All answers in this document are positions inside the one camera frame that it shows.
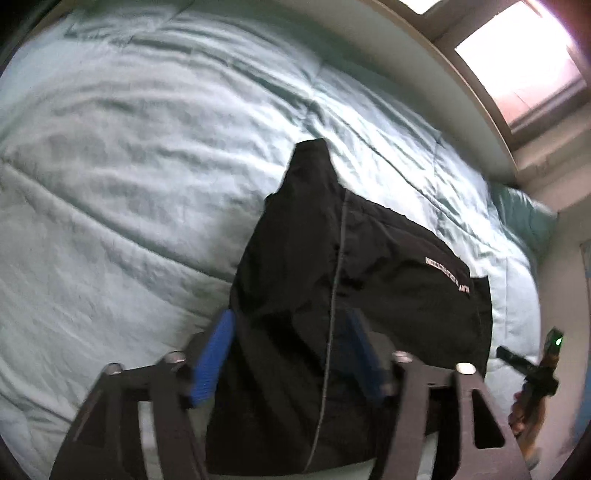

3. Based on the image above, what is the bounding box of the black garment with white lettering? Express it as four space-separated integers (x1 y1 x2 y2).
206 139 493 476

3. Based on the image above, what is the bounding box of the right hand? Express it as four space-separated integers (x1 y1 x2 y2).
508 391 547 470

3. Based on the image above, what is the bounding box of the teal pillow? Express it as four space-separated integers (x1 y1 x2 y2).
489 182 558 265

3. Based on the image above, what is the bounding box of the light teal quilted duvet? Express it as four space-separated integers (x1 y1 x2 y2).
1 1 541 479

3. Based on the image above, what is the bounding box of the window with dark frame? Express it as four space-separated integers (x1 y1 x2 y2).
385 1 590 150

